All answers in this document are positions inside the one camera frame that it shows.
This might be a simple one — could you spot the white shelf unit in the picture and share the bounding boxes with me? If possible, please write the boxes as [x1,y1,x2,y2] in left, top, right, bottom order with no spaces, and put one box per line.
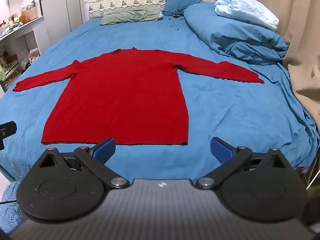
[0,15,46,93]

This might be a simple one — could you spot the green pillow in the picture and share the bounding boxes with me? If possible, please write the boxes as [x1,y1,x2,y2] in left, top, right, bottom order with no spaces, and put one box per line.
[100,6,163,26]

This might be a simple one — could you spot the white tote bag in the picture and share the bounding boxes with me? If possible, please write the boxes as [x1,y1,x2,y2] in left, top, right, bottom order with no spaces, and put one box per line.
[28,47,41,65]

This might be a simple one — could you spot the bed with blue sheet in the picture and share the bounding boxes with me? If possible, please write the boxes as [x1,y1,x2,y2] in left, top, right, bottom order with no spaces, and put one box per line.
[0,14,320,188]

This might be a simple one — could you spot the blue duvet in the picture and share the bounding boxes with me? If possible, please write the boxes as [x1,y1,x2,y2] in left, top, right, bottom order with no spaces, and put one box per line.
[184,3,290,65]

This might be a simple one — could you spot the beige curtain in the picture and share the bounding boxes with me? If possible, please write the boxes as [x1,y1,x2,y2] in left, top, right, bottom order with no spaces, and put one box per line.
[230,0,320,120]

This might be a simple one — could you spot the pale blue blanket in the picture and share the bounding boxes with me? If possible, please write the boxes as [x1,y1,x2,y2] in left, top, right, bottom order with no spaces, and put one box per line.
[215,0,280,32]

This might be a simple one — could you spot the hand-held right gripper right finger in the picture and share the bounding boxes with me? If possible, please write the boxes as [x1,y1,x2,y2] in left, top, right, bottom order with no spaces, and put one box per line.
[195,137,293,190]

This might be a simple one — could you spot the blue fluffy rug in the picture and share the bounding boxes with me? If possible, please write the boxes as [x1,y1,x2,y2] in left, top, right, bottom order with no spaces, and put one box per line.
[0,180,26,233]

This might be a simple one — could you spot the grey and white wardrobe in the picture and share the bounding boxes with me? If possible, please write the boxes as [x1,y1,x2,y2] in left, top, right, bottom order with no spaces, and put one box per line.
[37,0,84,33]

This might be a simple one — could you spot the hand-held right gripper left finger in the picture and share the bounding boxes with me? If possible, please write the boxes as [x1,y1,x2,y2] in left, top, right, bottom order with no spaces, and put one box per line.
[37,137,130,189]

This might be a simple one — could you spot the blue pillow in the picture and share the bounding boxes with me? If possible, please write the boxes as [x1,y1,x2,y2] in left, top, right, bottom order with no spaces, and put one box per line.
[162,0,215,17]

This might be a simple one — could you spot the woven basket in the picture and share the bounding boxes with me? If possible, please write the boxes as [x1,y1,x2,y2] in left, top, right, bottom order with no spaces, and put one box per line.
[21,6,38,21]

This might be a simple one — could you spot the red knit sweater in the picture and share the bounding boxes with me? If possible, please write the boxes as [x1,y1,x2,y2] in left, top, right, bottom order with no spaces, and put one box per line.
[12,46,264,146]

